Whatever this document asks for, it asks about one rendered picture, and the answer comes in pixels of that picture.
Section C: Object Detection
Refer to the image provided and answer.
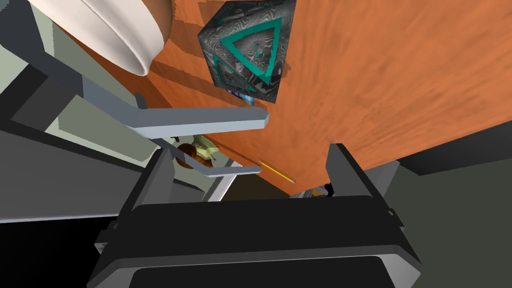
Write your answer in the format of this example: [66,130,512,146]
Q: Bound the dark patterned block teal triangles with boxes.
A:
[197,0,298,106]

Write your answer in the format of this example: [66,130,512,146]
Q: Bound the grey chair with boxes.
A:
[0,0,270,179]

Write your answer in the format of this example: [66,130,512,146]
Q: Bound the white bowl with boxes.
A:
[27,0,174,77]

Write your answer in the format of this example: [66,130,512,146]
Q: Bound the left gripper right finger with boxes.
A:
[325,142,386,199]

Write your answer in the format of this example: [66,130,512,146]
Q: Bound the brown and yellow round object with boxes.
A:
[175,135,221,170]

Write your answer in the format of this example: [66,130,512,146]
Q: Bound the yellow pencil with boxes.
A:
[257,158,297,185]

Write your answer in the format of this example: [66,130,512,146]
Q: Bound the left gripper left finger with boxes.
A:
[118,147,176,219]

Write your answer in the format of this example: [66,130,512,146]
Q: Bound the orange wooden table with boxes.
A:
[51,0,512,198]

